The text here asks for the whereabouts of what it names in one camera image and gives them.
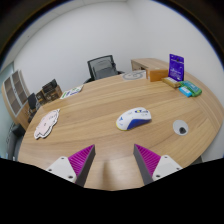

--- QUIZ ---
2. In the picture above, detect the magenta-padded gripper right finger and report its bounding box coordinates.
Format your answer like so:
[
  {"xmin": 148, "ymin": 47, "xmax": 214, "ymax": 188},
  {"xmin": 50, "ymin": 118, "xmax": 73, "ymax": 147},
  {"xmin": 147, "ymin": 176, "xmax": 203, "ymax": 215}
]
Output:
[{"xmin": 133, "ymin": 143, "xmax": 184, "ymax": 186}]

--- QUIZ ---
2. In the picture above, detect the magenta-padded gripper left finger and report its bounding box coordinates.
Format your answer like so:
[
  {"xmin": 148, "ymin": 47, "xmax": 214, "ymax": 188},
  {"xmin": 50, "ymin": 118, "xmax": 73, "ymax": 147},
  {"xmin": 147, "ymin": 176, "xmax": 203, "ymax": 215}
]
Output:
[{"xmin": 45, "ymin": 144, "xmax": 97, "ymax": 188}]

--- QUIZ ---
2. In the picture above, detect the white and blue computer mouse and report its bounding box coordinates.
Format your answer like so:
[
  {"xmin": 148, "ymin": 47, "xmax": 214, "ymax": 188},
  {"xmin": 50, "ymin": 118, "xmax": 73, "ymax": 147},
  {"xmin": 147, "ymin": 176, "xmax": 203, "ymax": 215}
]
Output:
[{"xmin": 115, "ymin": 106, "xmax": 153, "ymax": 132}]

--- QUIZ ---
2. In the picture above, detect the pink cartoon-shaped mouse pad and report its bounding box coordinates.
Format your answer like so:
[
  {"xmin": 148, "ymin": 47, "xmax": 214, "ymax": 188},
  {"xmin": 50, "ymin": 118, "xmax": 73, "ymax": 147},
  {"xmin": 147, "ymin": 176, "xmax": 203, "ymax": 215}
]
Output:
[{"xmin": 33, "ymin": 108, "xmax": 61, "ymax": 140}]

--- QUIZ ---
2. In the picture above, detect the white and green printed mouse pad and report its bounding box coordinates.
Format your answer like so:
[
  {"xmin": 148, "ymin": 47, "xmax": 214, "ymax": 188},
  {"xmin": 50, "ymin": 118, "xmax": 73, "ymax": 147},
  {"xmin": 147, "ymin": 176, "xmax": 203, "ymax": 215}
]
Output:
[{"xmin": 59, "ymin": 84, "xmax": 84, "ymax": 100}]

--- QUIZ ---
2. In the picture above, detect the small brown cardboard box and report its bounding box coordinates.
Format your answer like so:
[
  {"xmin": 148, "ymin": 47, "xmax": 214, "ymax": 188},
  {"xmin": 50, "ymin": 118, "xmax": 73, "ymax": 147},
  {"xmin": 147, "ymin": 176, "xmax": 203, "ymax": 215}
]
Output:
[{"xmin": 35, "ymin": 90, "xmax": 46, "ymax": 105}]

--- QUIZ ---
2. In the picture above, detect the black visitor chair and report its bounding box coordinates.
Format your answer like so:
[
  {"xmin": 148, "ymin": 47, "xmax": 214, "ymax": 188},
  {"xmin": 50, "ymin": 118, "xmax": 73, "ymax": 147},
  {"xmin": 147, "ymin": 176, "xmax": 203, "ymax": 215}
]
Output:
[{"xmin": 27, "ymin": 93, "xmax": 40, "ymax": 123}]

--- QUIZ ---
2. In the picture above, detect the large brown cardboard box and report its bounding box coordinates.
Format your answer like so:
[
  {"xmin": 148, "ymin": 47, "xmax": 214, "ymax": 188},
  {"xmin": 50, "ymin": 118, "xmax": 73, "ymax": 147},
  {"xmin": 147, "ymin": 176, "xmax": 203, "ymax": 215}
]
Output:
[{"xmin": 41, "ymin": 78, "xmax": 64, "ymax": 102}]

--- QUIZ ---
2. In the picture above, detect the blue flat box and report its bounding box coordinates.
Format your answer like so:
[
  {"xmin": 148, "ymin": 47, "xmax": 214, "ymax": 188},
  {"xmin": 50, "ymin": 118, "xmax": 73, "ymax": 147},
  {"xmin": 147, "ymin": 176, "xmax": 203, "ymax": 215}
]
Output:
[{"xmin": 178, "ymin": 85, "xmax": 193, "ymax": 98}]

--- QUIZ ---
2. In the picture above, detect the yellow flat box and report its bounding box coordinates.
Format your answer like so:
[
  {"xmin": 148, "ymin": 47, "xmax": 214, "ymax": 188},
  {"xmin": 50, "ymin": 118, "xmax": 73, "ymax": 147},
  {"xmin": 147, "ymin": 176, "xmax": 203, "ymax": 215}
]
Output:
[{"xmin": 161, "ymin": 76, "xmax": 182, "ymax": 89}]

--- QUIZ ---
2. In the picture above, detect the green flat box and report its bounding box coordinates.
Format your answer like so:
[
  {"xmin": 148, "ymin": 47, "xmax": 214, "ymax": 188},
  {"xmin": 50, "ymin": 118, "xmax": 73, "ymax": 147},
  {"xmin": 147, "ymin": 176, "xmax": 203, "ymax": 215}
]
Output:
[{"xmin": 179, "ymin": 80, "xmax": 203, "ymax": 98}]

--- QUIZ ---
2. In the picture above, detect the orange-brown cardboard box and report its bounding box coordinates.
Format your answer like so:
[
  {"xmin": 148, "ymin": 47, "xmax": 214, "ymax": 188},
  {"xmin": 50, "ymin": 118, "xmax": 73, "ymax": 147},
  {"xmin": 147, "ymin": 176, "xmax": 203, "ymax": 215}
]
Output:
[{"xmin": 146, "ymin": 68, "xmax": 169, "ymax": 83}]

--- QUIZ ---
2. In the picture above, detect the wooden shelf unit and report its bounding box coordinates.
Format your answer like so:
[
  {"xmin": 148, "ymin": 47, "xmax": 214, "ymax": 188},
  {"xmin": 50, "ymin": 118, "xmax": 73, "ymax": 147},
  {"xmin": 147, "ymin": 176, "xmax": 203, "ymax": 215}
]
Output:
[{"xmin": 1, "ymin": 69, "xmax": 34, "ymax": 131}]

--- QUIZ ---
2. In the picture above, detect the black mesh office chair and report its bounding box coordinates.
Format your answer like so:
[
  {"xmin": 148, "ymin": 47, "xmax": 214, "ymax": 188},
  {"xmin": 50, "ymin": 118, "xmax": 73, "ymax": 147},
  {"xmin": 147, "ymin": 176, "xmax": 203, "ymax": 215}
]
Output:
[{"xmin": 83, "ymin": 54, "xmax": 125, "ymax": 84}]

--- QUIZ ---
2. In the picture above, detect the purple retail package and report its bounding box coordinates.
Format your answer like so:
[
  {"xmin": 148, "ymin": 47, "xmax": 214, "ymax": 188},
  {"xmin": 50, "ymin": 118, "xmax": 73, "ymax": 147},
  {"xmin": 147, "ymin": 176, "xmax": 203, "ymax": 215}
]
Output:
[{"xmin": 168, "ymin": 53, "xmax": 185, "ymax": 82}]

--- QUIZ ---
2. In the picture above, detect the wooden side desk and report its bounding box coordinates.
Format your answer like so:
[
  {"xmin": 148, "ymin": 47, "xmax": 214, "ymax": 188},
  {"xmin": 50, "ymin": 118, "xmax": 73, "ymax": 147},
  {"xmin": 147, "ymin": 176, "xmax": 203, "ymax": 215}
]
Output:
[{"xmin": 130, "ymin": 58, "xmax": 170, "ymax": 73}]

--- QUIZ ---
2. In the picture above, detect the grey round cable grommet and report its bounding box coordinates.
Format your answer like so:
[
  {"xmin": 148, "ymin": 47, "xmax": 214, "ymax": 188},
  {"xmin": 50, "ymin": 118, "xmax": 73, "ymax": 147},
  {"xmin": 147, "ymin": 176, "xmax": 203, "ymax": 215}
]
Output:
[{"xmin": 172, "ymin": 119, "xmax": 190, "ymax": 136}]

